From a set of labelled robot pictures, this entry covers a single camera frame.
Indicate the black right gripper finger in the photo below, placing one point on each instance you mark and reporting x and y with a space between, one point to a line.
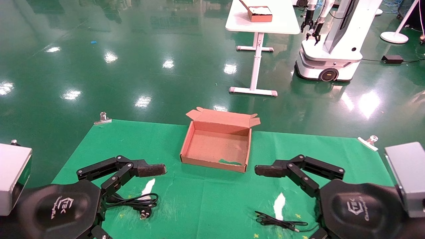
269 170

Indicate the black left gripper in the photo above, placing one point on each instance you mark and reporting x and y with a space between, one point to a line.
56 205

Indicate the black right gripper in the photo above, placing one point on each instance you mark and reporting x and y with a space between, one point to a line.
362 209

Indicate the open brown cardboard box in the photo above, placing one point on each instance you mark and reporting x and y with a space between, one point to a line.
215 144

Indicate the small brown cardboard box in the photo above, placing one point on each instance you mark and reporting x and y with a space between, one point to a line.
260 16

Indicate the green table cloth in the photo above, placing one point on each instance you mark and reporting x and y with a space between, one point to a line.
212 199

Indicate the silver table clamp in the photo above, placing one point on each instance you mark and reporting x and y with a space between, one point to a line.
103 119
369 142

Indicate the white wheeled background robot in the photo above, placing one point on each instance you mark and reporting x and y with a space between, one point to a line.
335 53

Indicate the black background robot gripper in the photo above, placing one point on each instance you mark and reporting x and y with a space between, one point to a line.
307 23
316 33

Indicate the white background table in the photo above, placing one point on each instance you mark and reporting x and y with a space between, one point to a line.
282 23

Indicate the black floor power adapter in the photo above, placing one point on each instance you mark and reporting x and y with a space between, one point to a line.
392 59

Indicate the white floor stand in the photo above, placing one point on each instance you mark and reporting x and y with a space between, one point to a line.
394 37

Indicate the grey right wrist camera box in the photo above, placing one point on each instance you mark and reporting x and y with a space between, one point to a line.
408 176

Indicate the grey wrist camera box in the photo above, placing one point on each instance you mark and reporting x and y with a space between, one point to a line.
408 176
13 176

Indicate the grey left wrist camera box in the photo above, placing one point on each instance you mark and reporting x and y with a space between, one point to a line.
13 176

